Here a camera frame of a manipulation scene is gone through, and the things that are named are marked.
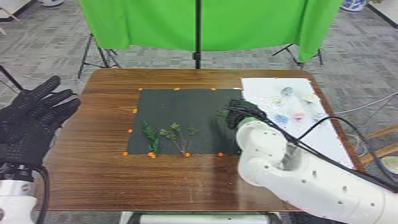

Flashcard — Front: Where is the black stand pole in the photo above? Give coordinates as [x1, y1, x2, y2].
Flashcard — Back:
[193, 0, 205, 70]

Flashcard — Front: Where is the pink flower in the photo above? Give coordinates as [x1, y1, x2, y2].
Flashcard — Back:
[290, 111, 308, 122]

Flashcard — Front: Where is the dark mat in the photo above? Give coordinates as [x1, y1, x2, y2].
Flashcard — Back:
[127, 88, 246, 157]

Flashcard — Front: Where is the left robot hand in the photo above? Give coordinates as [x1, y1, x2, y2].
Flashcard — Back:
[0, 75, 84, 166]

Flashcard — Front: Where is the blue and white vase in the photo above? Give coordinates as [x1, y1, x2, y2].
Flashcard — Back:
[340, 0, 370, 13]

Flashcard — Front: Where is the white sheet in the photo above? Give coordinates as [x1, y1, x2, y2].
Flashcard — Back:
[241, 77, 358, 170]

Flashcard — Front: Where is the pale grey bar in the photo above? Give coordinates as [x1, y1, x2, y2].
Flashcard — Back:
[120, 212, 281, 224]

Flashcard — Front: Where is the black cable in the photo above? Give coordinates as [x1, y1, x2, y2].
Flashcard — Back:
[296, 115, 398, 183]

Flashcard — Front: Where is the black tripod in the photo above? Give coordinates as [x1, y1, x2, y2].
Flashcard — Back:
[77, 33, 123, 80]
[271, 43, 326, 67]

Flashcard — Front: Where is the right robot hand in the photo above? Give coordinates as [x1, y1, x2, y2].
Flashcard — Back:
[226, 99, 269, 131]

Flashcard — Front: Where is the blue flower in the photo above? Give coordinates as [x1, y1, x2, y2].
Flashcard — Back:
[280, 86, 299, 100]

